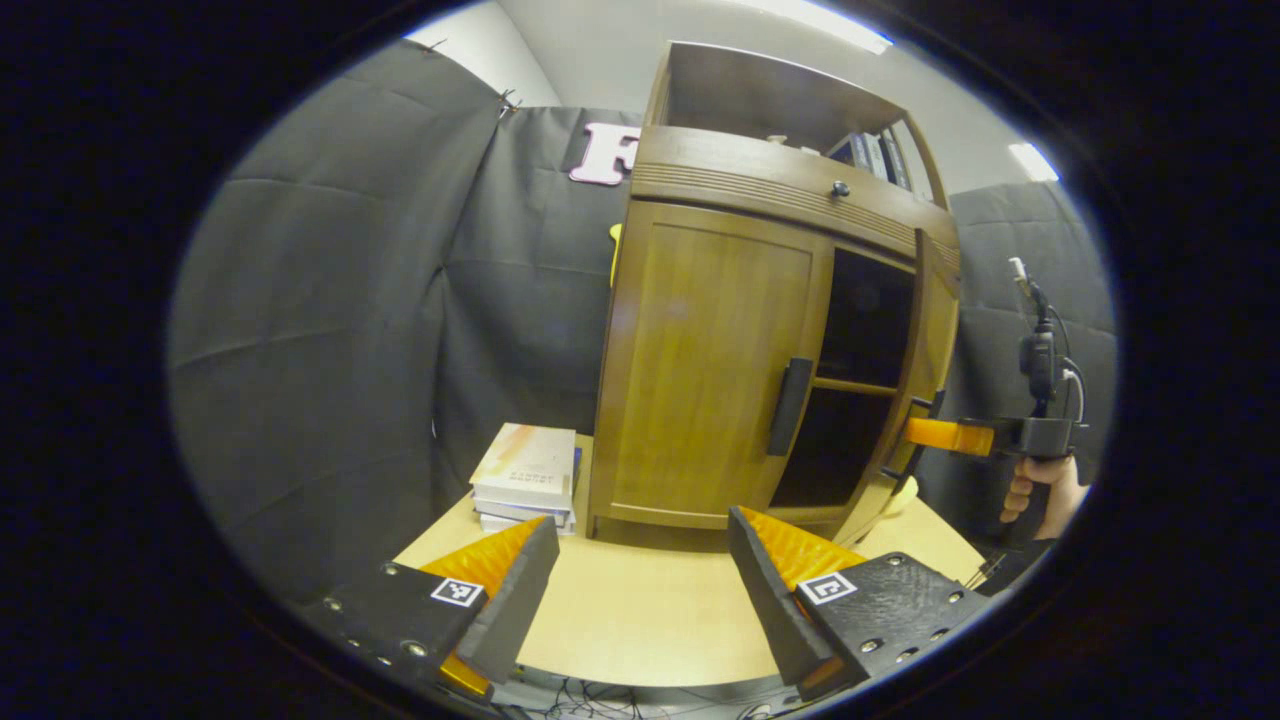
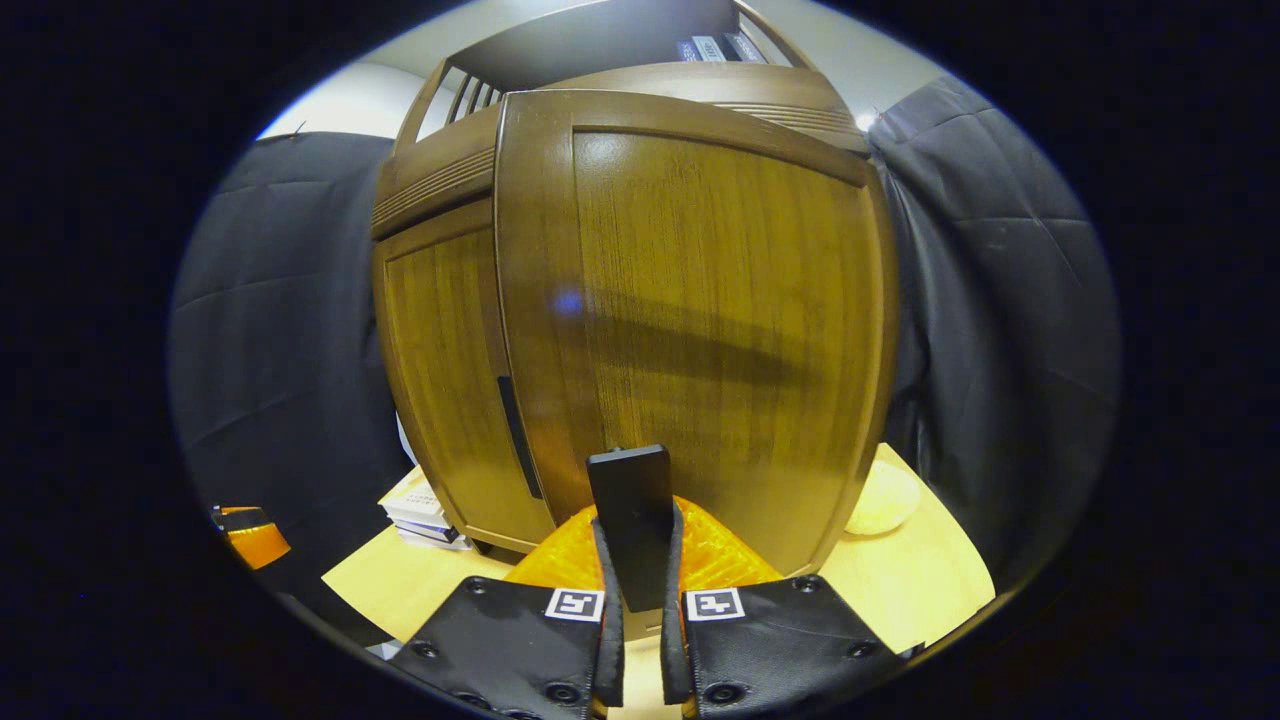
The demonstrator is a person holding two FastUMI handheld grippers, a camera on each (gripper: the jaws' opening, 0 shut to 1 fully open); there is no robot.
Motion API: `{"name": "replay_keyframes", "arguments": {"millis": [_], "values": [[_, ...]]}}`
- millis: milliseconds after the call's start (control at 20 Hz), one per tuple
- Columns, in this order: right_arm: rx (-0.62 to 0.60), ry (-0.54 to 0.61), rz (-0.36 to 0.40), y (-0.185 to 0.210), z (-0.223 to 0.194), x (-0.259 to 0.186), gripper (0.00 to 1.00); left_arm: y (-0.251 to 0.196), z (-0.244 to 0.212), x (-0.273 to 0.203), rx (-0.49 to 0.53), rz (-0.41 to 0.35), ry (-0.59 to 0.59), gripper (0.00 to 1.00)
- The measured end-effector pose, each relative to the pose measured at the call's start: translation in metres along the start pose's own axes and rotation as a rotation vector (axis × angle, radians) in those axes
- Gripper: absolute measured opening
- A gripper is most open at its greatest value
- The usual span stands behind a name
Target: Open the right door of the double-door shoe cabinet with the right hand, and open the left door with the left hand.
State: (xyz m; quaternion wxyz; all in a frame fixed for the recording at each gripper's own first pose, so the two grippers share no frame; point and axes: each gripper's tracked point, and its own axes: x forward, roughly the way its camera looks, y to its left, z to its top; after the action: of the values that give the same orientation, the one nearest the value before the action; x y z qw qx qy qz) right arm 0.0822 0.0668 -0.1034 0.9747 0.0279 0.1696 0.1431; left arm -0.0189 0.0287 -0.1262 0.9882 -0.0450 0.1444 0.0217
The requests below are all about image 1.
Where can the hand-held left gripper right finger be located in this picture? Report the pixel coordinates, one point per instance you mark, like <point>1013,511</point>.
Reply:
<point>770,610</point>

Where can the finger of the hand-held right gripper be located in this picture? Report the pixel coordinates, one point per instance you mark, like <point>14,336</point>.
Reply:
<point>950,437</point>

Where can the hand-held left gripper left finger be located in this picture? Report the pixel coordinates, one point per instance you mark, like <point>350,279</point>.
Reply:
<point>520,610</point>

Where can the wooden shoe cabinet door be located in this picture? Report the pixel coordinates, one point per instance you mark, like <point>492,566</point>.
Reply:
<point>935,330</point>
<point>700,360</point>

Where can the brown wooden shoe cabinet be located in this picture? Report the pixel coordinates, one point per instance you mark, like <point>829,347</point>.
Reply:
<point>760,100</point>

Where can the white book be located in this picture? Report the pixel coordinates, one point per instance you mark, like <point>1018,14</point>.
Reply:
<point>520,514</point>
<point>530,527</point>

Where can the beige cover book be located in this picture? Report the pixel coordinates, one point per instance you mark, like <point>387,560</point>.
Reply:
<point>530,465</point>

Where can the small ceiling light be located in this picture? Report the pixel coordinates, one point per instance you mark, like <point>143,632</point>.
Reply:
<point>1035,162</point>

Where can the dark spine book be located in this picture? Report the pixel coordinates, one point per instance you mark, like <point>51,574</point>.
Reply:
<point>897,160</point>

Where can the grey spine book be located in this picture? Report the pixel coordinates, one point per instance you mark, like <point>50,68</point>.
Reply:
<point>875,155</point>

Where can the blue spine book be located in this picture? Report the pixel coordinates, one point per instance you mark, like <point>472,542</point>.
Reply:
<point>850,150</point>

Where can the wooden drawer with black knob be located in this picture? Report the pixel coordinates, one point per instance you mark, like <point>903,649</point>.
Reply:
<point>740,165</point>

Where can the large ceiling light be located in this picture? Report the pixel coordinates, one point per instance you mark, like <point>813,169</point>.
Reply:
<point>830,22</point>

